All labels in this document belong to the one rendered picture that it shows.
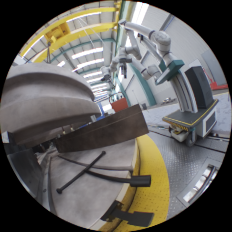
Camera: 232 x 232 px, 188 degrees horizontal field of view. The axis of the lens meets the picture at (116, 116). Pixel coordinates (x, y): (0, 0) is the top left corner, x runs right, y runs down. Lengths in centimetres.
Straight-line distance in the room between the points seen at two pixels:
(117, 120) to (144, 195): 83
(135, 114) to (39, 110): 102
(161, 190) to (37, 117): 120
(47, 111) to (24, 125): 30
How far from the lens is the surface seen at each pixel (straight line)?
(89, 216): 43
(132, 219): 34
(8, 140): 70
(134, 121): 82
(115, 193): 42
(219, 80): 633
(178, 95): 118
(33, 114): 81
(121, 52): 79
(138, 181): 36
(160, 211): 66
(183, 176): 75
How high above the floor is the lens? 66
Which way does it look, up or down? level
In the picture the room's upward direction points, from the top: 23 degrees counter-clockwise
